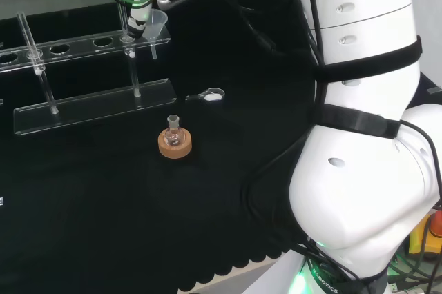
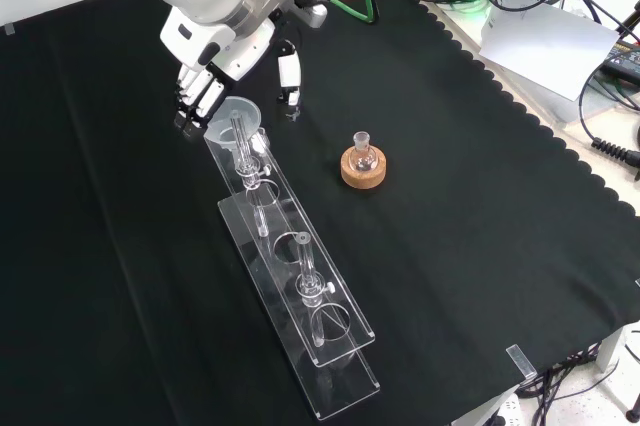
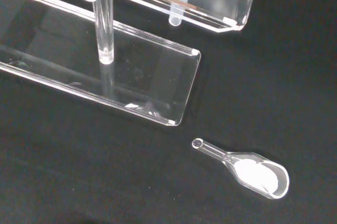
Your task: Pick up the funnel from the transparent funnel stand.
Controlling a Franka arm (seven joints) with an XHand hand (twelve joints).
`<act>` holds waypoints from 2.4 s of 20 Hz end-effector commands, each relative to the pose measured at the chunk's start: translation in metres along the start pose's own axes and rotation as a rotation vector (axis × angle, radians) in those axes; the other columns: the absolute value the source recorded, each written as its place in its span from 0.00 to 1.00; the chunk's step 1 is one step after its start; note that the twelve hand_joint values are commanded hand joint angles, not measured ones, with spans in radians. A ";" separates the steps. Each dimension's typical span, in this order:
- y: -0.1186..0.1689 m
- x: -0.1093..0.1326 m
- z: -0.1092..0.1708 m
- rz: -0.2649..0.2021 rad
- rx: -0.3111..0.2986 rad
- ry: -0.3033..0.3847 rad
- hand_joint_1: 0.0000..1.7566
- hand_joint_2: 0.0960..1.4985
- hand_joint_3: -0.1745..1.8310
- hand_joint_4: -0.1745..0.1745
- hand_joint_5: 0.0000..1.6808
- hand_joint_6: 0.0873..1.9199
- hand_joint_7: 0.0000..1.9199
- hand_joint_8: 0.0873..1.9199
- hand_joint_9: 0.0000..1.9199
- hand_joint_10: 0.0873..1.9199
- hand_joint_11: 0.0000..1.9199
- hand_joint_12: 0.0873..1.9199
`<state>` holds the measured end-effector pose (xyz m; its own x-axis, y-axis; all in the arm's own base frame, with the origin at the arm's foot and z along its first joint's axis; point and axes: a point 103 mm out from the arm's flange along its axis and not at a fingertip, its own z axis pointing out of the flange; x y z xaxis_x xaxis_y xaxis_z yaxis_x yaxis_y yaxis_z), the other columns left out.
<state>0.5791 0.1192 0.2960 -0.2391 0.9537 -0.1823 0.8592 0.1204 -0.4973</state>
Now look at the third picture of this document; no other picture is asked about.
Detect clear acrylic funnel stand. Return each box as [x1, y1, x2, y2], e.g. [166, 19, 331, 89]
[0, 0, 261, 127]

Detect glass weighing funnel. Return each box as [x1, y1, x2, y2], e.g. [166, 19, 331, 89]
[192, 138, 290, 200]

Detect black bench cloth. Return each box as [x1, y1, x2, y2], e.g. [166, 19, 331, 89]
[0, 0, 337, 224]

